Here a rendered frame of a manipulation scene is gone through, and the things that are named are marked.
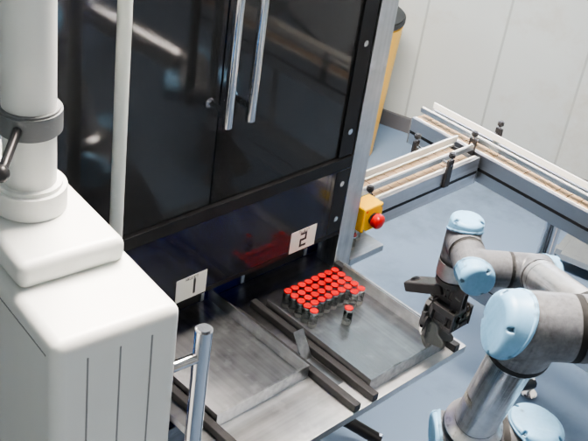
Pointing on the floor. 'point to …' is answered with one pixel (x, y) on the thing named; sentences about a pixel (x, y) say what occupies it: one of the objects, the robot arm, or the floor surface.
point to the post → (371, 94)
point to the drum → (389, 65)
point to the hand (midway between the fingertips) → (426, 341)
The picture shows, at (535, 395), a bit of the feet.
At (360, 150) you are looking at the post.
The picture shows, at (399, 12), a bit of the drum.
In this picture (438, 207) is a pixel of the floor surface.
